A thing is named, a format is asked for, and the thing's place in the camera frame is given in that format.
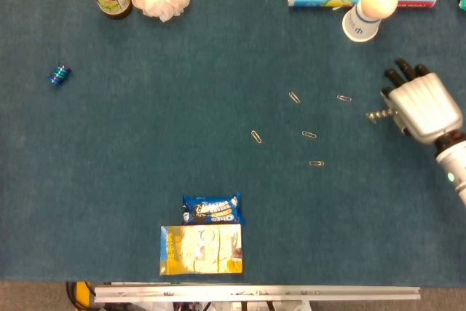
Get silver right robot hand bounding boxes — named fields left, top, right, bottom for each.
left=380, top=58, right=464, bottom=144

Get shiny metal threaded screw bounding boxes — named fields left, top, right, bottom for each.
left=368, top=106, right=400, bottom=121

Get white paper cup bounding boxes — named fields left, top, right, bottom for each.
left=341, top=0, right=383, bottom=43

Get pale egg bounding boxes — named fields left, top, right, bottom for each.
left=361, top=0, right=399, bottom=20

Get blue Oreo cookie pack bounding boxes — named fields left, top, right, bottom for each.
left=181, top=191, right=246, bottom=226

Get yellow blue cocoa box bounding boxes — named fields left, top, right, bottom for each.
left=159, top=224, right=244, bottom=276

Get aluminium profile rail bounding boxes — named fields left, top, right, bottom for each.
left=93, top=285, right=422, bottom=304

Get small blue metallic object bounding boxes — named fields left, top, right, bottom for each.
left=47, top=63, right=72, bottom=87

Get yellow frame part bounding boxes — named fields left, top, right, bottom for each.
left=75, top=281, right=92, bottom=307

